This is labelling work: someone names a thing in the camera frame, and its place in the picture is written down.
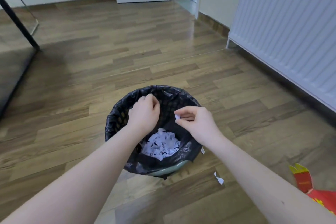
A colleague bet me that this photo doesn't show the person's left hand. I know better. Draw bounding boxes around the person's left hand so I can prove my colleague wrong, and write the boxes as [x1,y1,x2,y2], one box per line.
[128,93,161,138]

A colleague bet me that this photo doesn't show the person's right hand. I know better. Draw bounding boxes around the person's right hand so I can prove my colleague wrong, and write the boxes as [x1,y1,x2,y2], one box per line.
[174,105,224,148]

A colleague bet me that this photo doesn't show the white paper scraps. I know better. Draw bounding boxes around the white paper scraps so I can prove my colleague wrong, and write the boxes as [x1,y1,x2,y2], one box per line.
[140,127,182,162]

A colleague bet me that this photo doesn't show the bin with black liner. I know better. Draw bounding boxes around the bin with black liner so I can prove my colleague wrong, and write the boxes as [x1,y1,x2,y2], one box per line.
[105,85,204,180]

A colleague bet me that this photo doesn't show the red paper box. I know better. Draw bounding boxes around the red paper box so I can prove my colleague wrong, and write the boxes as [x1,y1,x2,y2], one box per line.
[288,163,336,210]

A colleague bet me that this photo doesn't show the person's right forearm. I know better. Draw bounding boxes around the person's right forearm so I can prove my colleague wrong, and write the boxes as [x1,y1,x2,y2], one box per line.
[207,137,336,224]

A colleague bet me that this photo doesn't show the person's left forearm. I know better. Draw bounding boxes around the person's left forearm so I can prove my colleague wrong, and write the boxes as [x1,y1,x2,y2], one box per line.
[0,124,147,224]

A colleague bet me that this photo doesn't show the white ribbed radiator panel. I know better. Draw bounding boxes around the white ribbed radiator panel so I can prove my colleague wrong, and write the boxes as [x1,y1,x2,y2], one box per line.
[226,0,336,113]

